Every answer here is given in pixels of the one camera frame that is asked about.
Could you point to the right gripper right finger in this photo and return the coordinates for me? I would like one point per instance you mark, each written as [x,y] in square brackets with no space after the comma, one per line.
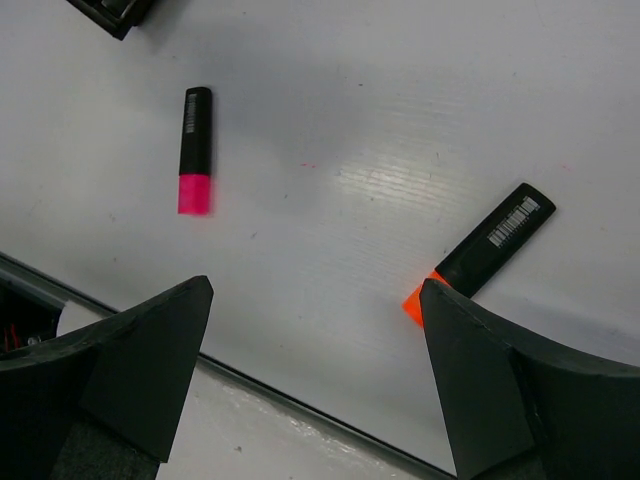
[518,405]

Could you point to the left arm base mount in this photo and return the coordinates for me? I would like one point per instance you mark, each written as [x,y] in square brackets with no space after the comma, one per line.
[30,311]

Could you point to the black compartment tray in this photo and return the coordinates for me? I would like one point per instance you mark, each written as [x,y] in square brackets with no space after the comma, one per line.
[116,17]

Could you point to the pink highlighter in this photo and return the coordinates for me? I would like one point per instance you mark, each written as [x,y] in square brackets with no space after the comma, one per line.
[195,164]

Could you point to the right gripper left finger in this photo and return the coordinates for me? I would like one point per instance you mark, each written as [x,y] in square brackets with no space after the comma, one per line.
[104,401]

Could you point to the orange highlighter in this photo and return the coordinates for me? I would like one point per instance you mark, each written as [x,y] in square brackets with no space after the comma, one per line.
[492,243]

